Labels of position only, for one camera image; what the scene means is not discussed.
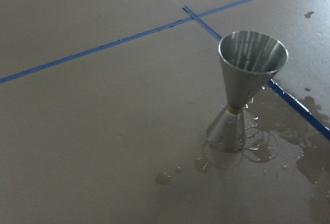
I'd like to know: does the steel double jigger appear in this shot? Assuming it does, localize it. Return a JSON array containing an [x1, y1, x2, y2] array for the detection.
[[207, 30, 288, 152]]

